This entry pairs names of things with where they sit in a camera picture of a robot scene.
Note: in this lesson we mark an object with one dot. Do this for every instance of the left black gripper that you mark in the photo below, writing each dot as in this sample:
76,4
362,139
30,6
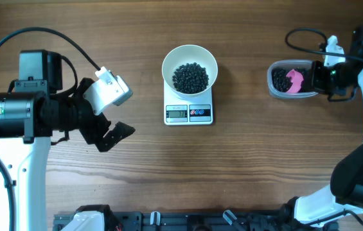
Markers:
95,133

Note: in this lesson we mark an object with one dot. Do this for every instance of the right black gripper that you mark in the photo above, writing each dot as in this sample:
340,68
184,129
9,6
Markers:
315,81

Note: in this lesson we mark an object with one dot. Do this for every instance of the pink plastic measuring scoop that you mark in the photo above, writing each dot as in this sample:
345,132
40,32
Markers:
296,79

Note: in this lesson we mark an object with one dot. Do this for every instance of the black beans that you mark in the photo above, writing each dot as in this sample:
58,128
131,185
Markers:
190,78

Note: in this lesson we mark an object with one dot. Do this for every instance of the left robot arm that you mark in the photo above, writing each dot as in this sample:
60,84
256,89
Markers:
34,107

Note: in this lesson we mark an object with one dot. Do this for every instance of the white digital kitchen scale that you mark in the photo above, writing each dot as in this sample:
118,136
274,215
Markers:
185,110

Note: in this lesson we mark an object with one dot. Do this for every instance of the white ceramic bowl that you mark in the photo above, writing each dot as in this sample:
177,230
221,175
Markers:
189,54

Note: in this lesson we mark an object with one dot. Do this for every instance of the clear plastic food container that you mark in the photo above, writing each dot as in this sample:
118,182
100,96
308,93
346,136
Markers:
288,64

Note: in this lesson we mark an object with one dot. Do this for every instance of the left grey rail clamp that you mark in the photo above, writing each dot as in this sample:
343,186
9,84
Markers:
155,218

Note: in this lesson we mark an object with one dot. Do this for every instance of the grey rail clamp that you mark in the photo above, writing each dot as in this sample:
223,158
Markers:
155,218
229,217

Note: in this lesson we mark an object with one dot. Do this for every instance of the right grey rail clamp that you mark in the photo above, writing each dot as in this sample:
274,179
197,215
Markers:
229,217

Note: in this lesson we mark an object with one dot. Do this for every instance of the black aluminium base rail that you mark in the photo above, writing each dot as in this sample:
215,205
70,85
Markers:
263,220

